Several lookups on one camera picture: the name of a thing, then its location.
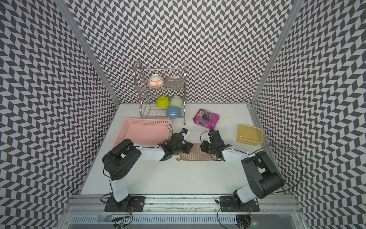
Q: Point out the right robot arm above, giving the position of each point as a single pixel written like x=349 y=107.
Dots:
x=263 y=177

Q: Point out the pink perforated plastic basket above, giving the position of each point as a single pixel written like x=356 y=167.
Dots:
x=149 y=132

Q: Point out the blue bowl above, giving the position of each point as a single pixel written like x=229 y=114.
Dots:
x=173 y=111

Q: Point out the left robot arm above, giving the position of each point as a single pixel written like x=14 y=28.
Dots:
x=120 y=160

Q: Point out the pale green bowl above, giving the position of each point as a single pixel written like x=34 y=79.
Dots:
x=177 y=101

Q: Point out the metal two-tier dish rack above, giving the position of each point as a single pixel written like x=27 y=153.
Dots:
x=148 y=96

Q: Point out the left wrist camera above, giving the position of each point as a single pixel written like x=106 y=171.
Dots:
x=184 y=132

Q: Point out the striped brown square dishcloth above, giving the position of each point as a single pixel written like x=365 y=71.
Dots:
x=196 y=154

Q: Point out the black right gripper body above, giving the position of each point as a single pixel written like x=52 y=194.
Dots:
x=208 y=147

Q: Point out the white orange patterned bowl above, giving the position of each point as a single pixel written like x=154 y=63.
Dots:
x=156 y=81

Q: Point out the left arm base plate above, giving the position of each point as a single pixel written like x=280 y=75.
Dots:
x=124 y=203

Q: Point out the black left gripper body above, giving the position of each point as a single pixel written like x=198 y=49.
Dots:
x=177 y=150

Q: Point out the clear glass plate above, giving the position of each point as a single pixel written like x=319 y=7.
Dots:
x=174 y=82

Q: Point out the aluminium front rail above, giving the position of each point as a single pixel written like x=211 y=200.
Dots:
x=185 y=204

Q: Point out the yellow plastic tray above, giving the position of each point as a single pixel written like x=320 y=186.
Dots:
x=249 y=135

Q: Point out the lime green bowl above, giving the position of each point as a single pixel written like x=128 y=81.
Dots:
x=163 y=102

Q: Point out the magenta snack bag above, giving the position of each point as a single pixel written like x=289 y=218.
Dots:
x=206 y=119

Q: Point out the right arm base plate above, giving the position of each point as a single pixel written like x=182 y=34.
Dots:
x=234 y=204

